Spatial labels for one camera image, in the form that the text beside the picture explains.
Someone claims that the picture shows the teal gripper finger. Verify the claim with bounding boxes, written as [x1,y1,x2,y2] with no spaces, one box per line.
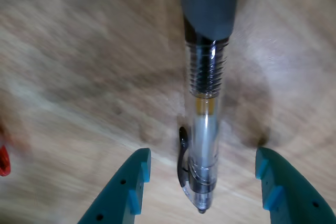
[77,147,152,224]
[255,147,336,224]

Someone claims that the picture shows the red gel pen white grip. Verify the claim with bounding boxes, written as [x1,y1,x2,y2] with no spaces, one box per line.
[0,144,11,177]

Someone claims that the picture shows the clear pen grey grip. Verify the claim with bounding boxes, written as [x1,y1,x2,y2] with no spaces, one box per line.
[176,0,240,214]

